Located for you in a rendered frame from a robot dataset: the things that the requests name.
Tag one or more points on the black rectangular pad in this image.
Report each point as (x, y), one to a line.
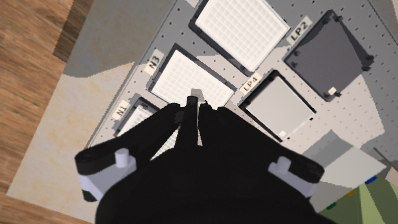
(261, 86)

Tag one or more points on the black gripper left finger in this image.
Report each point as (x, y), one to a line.
(101, 166)

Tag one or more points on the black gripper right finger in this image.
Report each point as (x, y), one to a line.
(234, 137)

